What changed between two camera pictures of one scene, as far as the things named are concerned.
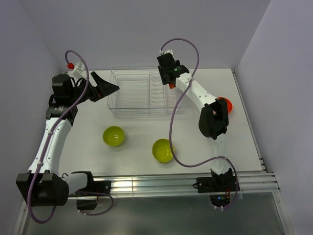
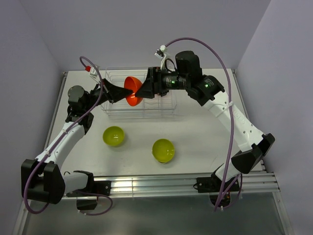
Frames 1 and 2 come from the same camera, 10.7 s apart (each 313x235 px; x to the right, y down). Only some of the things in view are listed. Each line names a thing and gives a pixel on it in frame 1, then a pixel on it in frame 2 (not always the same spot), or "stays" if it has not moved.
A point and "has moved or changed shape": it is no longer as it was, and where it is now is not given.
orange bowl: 229,105 has moved or changed shape
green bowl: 113,136 stays
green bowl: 161,150 stays
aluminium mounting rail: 243,182 stays
